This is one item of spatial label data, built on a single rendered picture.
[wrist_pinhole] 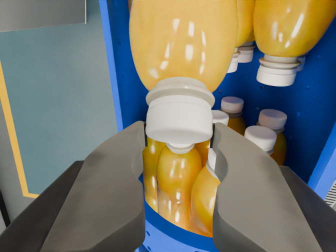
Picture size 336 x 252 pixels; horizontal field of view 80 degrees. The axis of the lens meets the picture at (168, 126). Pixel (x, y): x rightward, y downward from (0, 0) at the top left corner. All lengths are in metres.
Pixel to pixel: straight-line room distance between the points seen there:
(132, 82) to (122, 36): 0.07
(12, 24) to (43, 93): 0.88
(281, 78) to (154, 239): 0.23
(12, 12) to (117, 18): 0.67
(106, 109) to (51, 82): 0.41
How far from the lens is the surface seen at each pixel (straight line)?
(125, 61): 0.30
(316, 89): 0.35
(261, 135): 0.29
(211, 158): 0.23
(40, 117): 1.87
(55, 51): 1.59
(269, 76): 0.25
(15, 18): 0.94
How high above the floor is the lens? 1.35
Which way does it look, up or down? 61 degrees down
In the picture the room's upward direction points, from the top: 174 degrees counter-clockwise
